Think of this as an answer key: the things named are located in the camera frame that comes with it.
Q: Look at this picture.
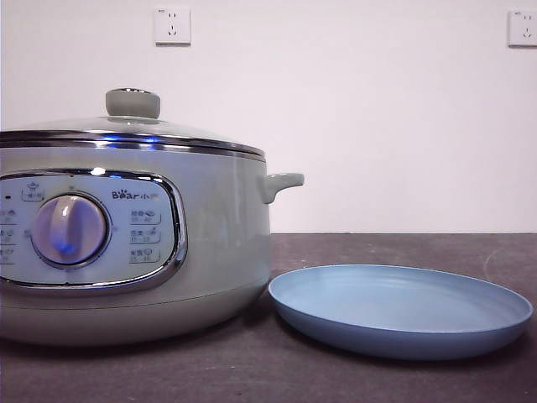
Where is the blue round plate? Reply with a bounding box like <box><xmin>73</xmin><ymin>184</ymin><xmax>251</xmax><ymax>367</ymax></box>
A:
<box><xmin>267</xmin><ymin>263</ymin><xmax>534</xmax><ymax>362</ymax></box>

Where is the white wall socket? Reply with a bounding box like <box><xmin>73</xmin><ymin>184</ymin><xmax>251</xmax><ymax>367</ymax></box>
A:
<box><xmin>507</xmin><ymin>9</ymin><xmax>537</xmax><ymax>49</ymax></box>
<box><xmin>154</xmin><ymin>6</ymin><xmax>192</xmax><ymax>47</ymax></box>

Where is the pale green electric steamer pot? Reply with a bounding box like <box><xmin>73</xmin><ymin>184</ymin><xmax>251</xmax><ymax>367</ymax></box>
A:
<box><xmin>0</xmin><ymin>142</ymin><xmax>305</xmax><ymax>348</ymax></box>

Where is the glass lid with green knob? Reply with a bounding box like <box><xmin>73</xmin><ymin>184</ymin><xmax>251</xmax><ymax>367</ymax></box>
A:
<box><xmin>0</xmin><ymin>87</ymin><xmax>267</xmax><ymax>164</ymax></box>

